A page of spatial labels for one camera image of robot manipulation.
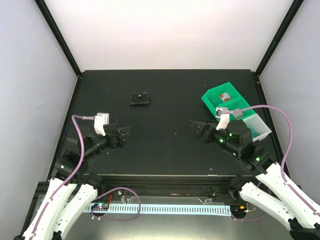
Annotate black card holder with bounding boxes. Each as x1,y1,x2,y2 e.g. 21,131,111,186
130,92,149,106

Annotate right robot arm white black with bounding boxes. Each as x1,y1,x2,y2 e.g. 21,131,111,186
190,120,320,240

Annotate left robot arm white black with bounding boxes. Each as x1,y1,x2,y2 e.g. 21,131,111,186
14,123,132,240

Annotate grey card in bin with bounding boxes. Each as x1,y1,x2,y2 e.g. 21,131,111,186
232,108,245,120

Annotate red white card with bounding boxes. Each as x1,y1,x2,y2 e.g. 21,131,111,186
219,92,232,103

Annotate green bin far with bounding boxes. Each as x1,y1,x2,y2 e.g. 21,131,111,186
201,82,242,114

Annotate green bin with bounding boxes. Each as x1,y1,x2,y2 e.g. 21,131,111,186
214,98,258,126
201,82,242,114

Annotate green bin middle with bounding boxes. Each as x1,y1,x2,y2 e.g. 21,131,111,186
214,98,258,126

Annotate white translucent bin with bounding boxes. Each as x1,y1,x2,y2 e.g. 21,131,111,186
243,113,272,142

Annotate left controller board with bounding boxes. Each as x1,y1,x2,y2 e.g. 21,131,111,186
90,203,109,211

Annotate controller board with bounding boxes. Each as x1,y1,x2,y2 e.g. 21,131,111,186
230,205,256,214
90,203,109,211

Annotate right controller board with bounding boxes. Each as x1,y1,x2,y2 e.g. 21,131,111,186
230,205,256,214

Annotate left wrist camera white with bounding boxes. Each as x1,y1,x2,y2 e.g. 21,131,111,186
94,112,110,136

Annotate black aluminium rail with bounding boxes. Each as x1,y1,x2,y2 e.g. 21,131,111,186
97,174,235,198

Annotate purple cable loop front left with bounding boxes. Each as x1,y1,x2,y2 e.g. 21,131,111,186
90,186,142,223

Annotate purple cable loop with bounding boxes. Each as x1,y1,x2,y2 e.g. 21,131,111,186
230,209,267,223
90,186,142,223

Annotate white slotted cable duct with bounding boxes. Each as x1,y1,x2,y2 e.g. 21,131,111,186
83,203,232,217

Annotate purple cable loop front right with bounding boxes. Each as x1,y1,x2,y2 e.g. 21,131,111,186
230,209,267,223

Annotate left frame post black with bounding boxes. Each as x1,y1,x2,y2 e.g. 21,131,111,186
34,0,82,78

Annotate frame post black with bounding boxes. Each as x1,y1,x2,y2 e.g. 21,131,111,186
34,0,82,78
255,0,304,77

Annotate right frame post black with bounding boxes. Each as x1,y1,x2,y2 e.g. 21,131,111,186
255,0,304,77

